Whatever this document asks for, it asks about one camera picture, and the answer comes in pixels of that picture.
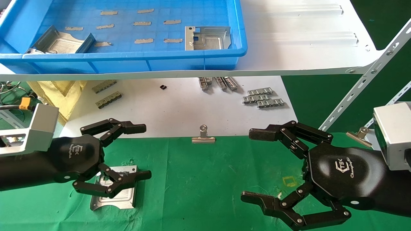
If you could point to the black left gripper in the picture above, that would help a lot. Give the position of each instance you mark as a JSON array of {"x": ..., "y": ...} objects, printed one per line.
[{"x": 74, "y": 157}]

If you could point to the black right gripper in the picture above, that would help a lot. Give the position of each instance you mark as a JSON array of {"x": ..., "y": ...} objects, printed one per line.
[{"x": 350, "y": 176}]

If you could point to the silver stamped metal part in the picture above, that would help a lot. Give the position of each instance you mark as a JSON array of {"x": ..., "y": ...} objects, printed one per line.
[
  {"x": 61, "y": 43},
  {"x": 208, "y": 40},
  {"x": 115, "y": 202}
]

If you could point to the grey connector strip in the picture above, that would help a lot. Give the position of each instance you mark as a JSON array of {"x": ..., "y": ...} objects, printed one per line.
[
  {"x": 109, "y": 100},
  {"x": 104, "y": 86}
]

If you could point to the silver linked clip strip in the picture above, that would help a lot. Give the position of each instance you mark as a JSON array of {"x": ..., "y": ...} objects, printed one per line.
[
  {"x": 255, "y": 99},
  {"x": 271, "y": 103},
  {"x": 260, "y": 91}
]

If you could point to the silver binder clip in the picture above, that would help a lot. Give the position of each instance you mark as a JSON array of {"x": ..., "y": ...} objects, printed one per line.
[
  {"x": 203, "y": 139},
  {"x": 358, "y": 136}
]

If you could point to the yellow fabric sheet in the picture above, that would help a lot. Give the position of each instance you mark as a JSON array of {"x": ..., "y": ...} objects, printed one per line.
[{"x": 61, "y": 96}]

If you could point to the small black plastic piece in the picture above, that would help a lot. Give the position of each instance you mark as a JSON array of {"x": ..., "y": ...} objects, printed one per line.
[{"x": 163, "y": 87}]

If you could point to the green table cloth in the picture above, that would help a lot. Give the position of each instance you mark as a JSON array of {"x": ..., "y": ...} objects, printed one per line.
[{"x": 199, "y": 186}]

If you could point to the blue plastic bin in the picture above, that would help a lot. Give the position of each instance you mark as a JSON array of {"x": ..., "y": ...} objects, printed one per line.
[{"x": 128, "y": 61}]

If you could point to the yellow power connector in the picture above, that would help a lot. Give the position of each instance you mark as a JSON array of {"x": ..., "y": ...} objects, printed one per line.
[{"x": 24, "y": 103}]

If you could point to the beige tape strip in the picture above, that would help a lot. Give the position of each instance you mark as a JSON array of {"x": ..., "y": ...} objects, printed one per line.
[
  {"x": 142, "y": 23},
  {"x": 109, "y": 12},
  {"x": 172, "y": 22},
  {"x": 144, "y": 41},
  {"x": 105, "y": 26},
  {"x": 103, "y": 44},
  {"x": 74, "y": 28},
  {"x": 173, "y": 40},
  {"x": 145, "y": 11}
]

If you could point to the white metal shelf rack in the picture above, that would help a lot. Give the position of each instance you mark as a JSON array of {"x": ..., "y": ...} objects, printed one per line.
[{"x": 289, "y": 38}]

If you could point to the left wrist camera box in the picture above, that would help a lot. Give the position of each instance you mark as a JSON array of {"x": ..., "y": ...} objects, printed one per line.
[{"x": 38, "y": 128}]

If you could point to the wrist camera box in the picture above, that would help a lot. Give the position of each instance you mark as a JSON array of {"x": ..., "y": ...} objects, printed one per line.
[
  {"x": 395, "y": 128},
  {"x": 38, "y": 128}
]

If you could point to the silver metal rail piece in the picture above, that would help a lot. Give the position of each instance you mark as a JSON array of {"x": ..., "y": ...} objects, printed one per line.
[
  {"x": 209, "y": 81},
  {"x": 231, "y": 83},
  {"x": 202, "y": 83},
  {"x": 221, "y": 83}
]

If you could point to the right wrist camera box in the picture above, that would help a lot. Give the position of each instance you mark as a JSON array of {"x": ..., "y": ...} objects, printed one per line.
[{"x": 395, "y": 128}]

